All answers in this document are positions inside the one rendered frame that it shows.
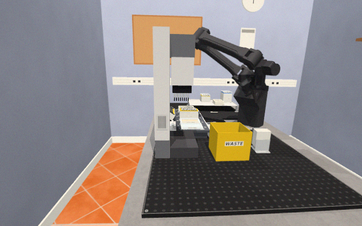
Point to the white box with label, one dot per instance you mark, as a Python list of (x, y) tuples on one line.
[(260, 140)]

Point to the yellow open-top bin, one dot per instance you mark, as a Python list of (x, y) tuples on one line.
[(229, 141)]

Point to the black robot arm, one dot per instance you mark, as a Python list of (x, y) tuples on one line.
[(252, 58)]

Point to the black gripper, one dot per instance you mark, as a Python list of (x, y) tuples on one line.
[(261, 89)]

